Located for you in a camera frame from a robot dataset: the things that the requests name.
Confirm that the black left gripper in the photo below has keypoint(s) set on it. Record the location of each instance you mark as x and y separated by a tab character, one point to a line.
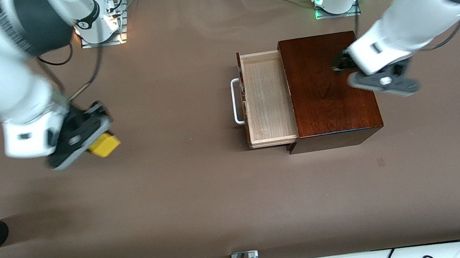
341	61

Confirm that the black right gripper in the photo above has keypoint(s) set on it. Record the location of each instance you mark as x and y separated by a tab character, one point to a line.
85	118

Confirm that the yellow cube block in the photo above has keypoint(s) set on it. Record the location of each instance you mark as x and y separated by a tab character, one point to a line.
105	148

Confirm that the dark brown wooden cabinet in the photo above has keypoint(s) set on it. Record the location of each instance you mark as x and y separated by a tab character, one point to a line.
329	97

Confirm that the brown paper table cover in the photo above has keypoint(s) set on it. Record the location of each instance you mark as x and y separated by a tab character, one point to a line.
174	177

